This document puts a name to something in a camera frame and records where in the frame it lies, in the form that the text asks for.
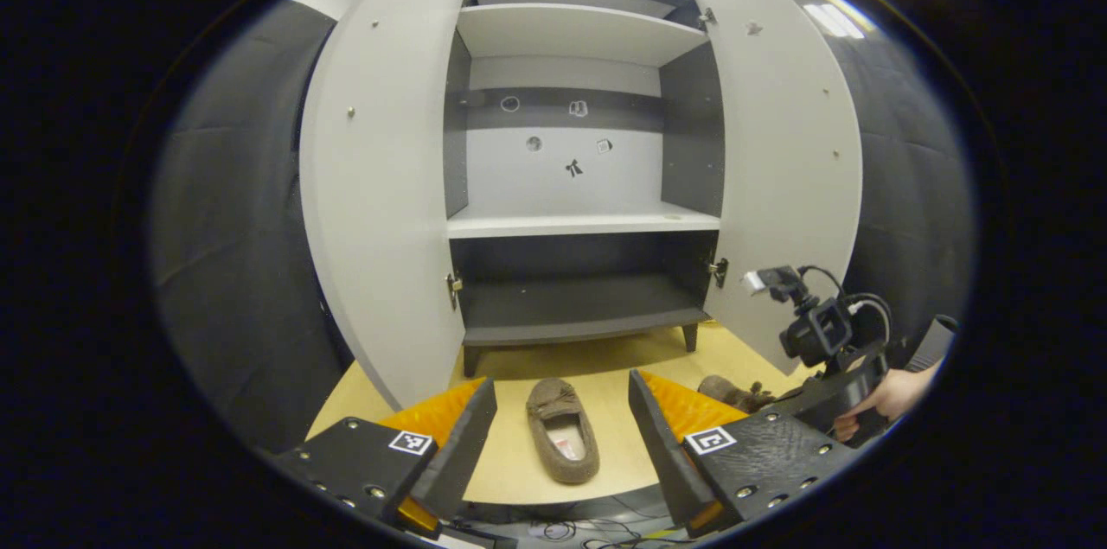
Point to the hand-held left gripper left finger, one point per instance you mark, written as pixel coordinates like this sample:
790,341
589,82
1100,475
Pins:
463,450

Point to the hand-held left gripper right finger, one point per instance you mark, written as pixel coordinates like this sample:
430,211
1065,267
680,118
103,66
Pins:
657,445

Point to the brown suede shoe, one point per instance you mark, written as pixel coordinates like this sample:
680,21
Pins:
562,437
726,392

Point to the white cabinet door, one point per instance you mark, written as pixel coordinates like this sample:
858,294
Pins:
380,186
778,160

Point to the wooden floor platform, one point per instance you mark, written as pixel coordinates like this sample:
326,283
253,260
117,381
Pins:
510,445

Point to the black backdrop cloth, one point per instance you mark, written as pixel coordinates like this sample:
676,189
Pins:
233,255

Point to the small ceiling light panel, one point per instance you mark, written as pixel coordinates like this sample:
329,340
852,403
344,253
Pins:
835,20

